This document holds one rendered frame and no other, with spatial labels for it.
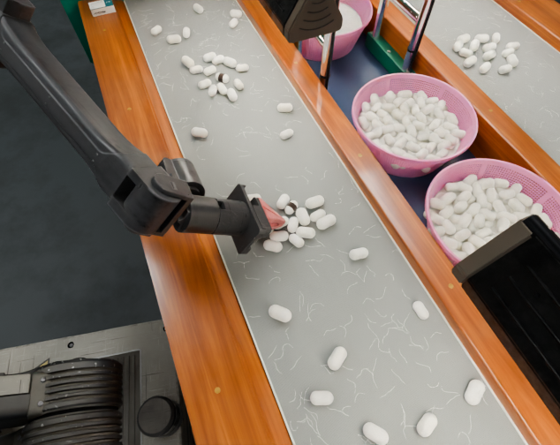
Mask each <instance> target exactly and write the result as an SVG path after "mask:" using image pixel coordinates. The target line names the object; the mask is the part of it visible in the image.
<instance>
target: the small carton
mask: <svg viewBox="0 0 560 445"><path fill-rule="evenodd" d="M88 5H89V8H90V11H91V12H92V15H93V17H96V16H100V15H104V14H108V13H112V12H116V10H115V7H114V4H113V3H112V0H100V1H96V2H92V3H88Z"/></svg>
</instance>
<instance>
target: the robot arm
mask: <svg viewBox="0 0 560 445"><path fill-rule="evenodd" d="M34 10H35V7H34V5H33V4H32V3H31V2H30V1H29V0H0V68H1V69H8V71H9V72H10V73H11V74H12V75H13V77H14V78H15V79H16V80H17V81H18V83H20V85H21V86H22V87H23V88H24V89H25V90H26V91H27V93H28V94H29V95H30V96H31V97H32V99H33V100H34V101H35V102H36V104H37V105H38V106H39V107H40V108H41V109H42V111H43V112H44V113H45V114H46V116H47V117H48V118H49V119H50V121H51V122H52V123H53V124H54V125H55V126H56V128H57V129H58V130H59V131H60V132H61V133H62V134H63V135H64V137H65V138H66V139H67V140H68V141H69V142H70V144H71V145H72V146H73V147H74V149H75V150H76V151H77V152H78V153H79V155H80V156H81V157H82V159H83V160H84V161H85V162H86V164H87V166H88V167H89V169H91V171H92V172H93V174H94V175H95V178H96V181H97V184H98V185H99V186H100V188H101V189H102V190H103V191H104V193H105V194H106V195H107V196H108V197H109V199H110V200H109V201H108V202H107V204H108V206H109V207H110V208H111V209H112V210H113V212H114V213H115V214H116V215H117V217H118V218H119V219H120V220H121V221H122V223H123V225H124V226H125V228H126V229H127V230H128V231H130V232H131V233H133V234H137V235H141V236H147V237H150V236H151V235H155V236H160V237H163V236H164V234H165V233H166V232H167V231H168V230H169V229H170V227H171V226H172V225H173V226H174V228H175V230H176V231H177V232H181V233H196V234H211V235H227V236H231V237H232V239H233V242H234V244H235V246H236V248H237V251H238V254H248V252H249V251H250V250H251V245H252V244H253V243H254V241H255V240H256V239H261V238H266V237H267V236H268V235H269V233H270V232H271V231H272V230H273V229H276V228H279V227H282V226H283V225H284V224H285V223H286V221H285V219H284V218H283V217H282V216H280V215H279V214H278V213H277V212H275V211H274V210H273V209H272V208H271V207H270V206H269V205H268V204H267V203H266V202H265V201H264V200H263V199H262V198H256V197H253V198H252V199H251V201H250V200H249V198H248V196H247V194H246V190H245V187H246V185H242V184H237V186H236V187H235V188H234V190H233V191H232V192H231V194H230V195H229V197H228V198H227V199H219V198H212V197H206V196H204V195H205V189H204V186H203V184H202V182H201V180H200V178H199V176H198V173H197V171H196V169H195V168H194V166H193V163H192V162H191V161H189V160H188V159H186V158H174V159H169V158H166V157H164V158H163V159H162V160H161V161H160V163H159V164H158V166H156V165H155V163H154V162H153V161H152V160H151V159H150V158H149V156H148V155H147V154H144V153H143V152H141V151H140V150H139V149H138V148H137V147H135V146H134V145H133V144H132V143H131V142H130V141H129V140H128V139H127V138H126V137H125V136H124V135H123V134H122V133H121V132H120V131H119V130H118V129H117V127H116V126H115V125H114V124H112V123H111V121H110V120H109V119H108V118H107V117H106V116H105V114H104V113H103V112H102V111H101V110H100V108H99V107H98V106H97V105H96V104H95V103H94V101H93V100H92V99H91V98H90V97H89V96H88V95H87V93H86V92H85V91H84V90H83V89H82V88H81V86H80V85H79V84H78V83H77V82H76V81H75V79H74V78H73V77H72V76H71V75H70V73H69V72H68V71H67V70H66V69H65V68H64V67H63V66H62V65H61V64H60V63H59V62H58V61H57V59H56V58H55V57H54V56H53V55H52V54H51V52H50V51H49V50H48V48H47V47H46V46H45V44H44V43H43V42H42V40H41V38H40V37H39V35H38V34H37V32H36V29H35V27H34V25H33V24H32V22H31V21H30V19H31V18H32V16H33V13H34Z"/></svg>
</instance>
